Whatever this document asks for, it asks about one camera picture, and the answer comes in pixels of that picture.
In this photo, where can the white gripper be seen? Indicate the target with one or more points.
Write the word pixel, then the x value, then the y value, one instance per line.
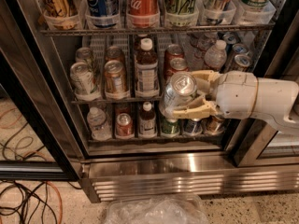
pixel 237 94

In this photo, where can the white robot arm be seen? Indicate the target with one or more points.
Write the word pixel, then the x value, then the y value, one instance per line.
pixel 274 104

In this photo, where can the gold can bottom shelf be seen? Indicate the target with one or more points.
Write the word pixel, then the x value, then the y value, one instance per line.
pixel 215 125

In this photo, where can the blue can bottom shelf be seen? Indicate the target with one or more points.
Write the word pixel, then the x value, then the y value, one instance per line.
pixel 192 127

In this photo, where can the red Coke can middle front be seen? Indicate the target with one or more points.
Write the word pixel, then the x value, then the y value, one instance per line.
pixel 175 65

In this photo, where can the red coke can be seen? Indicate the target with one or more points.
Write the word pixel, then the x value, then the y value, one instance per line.
pixel 175 65
pixel 173 51

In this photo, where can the green can bottom shelf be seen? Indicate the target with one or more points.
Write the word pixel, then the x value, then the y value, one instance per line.
pixel 170 127

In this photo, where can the green can shelf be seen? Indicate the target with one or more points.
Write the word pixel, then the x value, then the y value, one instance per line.
pixel 180 12
pixel 170 127

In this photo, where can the slim silver can middle front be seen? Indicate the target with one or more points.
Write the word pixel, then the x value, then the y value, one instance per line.
pixel 241 62

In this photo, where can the slim silver can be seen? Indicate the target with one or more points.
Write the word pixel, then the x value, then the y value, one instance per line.
pixel 230 38
pixel 238 48
pixel 241 62

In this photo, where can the red Coke can middle rear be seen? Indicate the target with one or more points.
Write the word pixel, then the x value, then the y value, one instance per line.
pixel 173 51

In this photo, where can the slim silver can middle rear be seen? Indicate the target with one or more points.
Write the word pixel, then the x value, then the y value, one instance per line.
pixel 230 38

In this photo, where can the brown tea bottle middle shelf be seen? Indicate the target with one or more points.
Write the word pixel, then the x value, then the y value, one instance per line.
pixel 146 70

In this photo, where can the brown tea bottle shelf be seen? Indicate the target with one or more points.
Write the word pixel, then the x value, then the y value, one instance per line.
pixel 146 70
pixel 147 120

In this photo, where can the brown tea bottle bottom shelf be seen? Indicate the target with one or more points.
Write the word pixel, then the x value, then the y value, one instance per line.
pixel 147 120

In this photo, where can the red can bottom shelf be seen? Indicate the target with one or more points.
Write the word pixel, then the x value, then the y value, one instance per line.
pixel 124 125

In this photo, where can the orange can middle shelf front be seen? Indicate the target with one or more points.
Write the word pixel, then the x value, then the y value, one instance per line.
pixel 115 80

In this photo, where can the orange can shelf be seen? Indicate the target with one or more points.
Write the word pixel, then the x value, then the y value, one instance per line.
pixel 115 53
pixel 115 80

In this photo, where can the green can top shelf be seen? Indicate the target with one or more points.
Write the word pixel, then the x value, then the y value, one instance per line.
pixel 180 12

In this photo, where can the orange can middle shelf rear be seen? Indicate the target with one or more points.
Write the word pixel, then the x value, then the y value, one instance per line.
pixel 115 53

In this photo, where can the blue Red Bull can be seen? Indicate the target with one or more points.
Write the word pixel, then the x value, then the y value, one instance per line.
pixel 218 11

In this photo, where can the clear water bottle bottom shelf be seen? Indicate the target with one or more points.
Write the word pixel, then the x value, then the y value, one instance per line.
pixel 98 123

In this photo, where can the red Coca-Cola can top shelf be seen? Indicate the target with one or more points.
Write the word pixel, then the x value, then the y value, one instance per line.
pixel 143 13

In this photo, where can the stainless steel display fridge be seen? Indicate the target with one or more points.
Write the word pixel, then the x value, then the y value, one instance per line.
pixel 35 73

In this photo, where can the silver can middle shelf front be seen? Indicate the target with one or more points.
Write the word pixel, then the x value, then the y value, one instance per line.
pixel 83 79

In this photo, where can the silver can shelf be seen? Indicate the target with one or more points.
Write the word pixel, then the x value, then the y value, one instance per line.
pixel 84 54
pixel 83 79

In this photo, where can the silver can middle shelf rear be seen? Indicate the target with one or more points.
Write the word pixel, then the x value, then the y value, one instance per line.
pixel 84 54

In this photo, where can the blue Pepsi can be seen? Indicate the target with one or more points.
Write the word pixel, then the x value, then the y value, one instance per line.
pixel 103 12

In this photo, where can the yellow tea can top shelf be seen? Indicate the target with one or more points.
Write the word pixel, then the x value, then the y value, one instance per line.
pixel 61 13

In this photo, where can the clear water bottle middle front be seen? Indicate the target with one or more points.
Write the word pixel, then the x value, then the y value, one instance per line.
pixel 216 56

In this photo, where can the clear water bottle middle rear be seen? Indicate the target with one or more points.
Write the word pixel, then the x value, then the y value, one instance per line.
pixel 202 42

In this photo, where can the clear plastic bag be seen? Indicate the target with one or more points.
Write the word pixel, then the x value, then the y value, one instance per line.
pixel 162 209

